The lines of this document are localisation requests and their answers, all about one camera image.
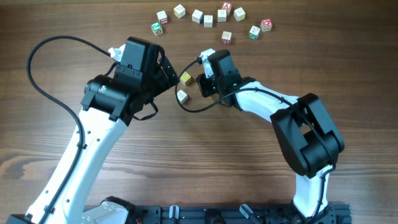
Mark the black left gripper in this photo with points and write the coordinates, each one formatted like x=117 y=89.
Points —
x=169 y=74

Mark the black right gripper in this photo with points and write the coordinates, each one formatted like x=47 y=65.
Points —
x=201 y=81

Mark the white green wooden block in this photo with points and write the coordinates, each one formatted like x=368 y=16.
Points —
x=182 y=96

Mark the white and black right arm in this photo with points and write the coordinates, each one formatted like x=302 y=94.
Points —
x=307 y=136

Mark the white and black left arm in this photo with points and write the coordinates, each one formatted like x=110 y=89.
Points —
x=105 y=115

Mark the green letter wooden block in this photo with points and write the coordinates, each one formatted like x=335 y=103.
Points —
x=157 y=28

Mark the red bottomed wooden block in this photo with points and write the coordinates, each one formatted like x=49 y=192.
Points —
x=226 y=37

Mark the red sided wooden block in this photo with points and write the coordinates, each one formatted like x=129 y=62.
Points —
x=162 y=17

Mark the yellow edged wooden block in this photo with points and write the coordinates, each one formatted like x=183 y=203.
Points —
x=179 y=11

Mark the plain picture wooden block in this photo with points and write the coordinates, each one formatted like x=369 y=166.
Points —
x=208 y=21

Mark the blue sided wooden block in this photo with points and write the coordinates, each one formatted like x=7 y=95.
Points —
x=197 y=16

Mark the green sided wooden block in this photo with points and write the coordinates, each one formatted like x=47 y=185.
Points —
x=254 y=32

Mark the plain wooden block centre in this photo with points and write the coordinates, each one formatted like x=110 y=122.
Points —
x=222 y=14

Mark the plain wooden block right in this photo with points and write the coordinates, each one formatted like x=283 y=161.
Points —
x=239 y=14

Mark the red letter A block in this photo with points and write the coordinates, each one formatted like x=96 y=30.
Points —
x=227 y=6

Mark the red letter O block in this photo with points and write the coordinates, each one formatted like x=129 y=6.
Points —
x=266 y=25

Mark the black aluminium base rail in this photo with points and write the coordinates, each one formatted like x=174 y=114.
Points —
x=282 y=213

